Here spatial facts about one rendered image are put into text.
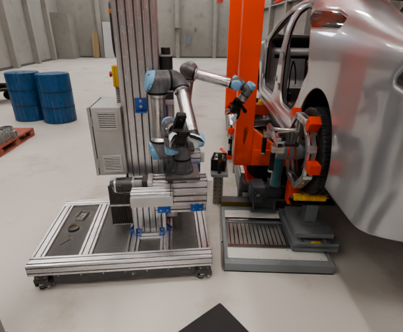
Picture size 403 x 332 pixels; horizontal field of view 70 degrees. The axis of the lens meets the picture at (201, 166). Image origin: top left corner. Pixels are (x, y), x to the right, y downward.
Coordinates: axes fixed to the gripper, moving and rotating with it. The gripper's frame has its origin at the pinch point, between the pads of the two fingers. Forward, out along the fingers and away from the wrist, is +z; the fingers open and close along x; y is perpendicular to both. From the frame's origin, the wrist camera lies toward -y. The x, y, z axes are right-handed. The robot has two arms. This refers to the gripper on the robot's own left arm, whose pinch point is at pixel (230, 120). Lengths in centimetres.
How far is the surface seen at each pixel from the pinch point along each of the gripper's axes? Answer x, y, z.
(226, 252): 82, -5, 70
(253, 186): 35, -39, 39
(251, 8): -40, 12, -75
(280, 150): 55, -6, -17
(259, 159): 13, -47, 24
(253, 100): -11.1, -18.8, -18.7
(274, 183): 48, -39, 19
